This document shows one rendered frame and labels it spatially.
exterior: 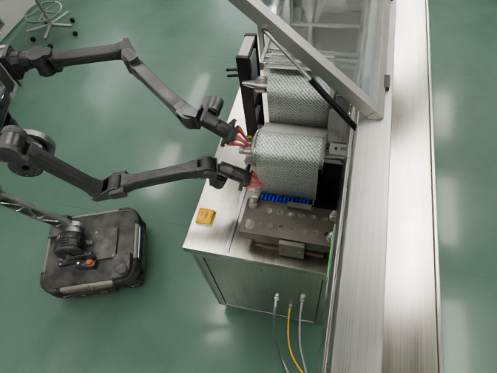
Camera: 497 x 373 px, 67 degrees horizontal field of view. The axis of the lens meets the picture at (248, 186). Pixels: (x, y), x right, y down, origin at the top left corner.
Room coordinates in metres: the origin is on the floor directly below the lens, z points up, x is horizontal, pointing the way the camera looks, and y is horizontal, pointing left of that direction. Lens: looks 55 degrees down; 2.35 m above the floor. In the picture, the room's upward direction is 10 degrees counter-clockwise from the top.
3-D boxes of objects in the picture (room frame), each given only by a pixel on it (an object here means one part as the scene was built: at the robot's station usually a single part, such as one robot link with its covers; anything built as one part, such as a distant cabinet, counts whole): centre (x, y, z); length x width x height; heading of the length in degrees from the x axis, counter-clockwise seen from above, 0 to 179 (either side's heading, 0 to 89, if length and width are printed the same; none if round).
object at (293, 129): (1.00, -0.22, 1.18); 0.26 x 0.12 x 0.12; 68
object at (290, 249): (0.61, -0.12, 0.97); 0.10 x 0.03 x 0.11; 68
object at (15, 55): (1.44, 0.84, 1.45); 0.09 x 0.08 x 0.12; 179
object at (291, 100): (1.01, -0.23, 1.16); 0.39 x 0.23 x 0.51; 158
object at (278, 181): (0.83, -0.15, 1.11); 0.23 x 0.01 x 0.18; 68
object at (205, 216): (0.87, 0.21, 0.91); 0.07 x 0.07 x 0.02; 68
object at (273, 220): (0.70, -0.14, 1.00); 0.40 x 0.16 x 0.06; 68
